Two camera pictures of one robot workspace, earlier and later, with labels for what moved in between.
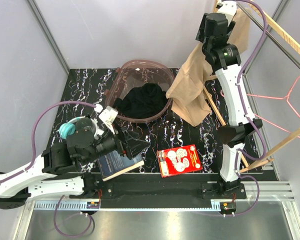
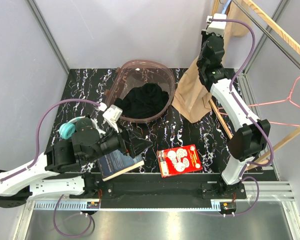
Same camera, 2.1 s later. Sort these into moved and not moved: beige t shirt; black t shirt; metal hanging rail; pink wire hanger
Moved: beige t shirt; pink wire hanger
Not moved: metal hanging rail; black t shirt
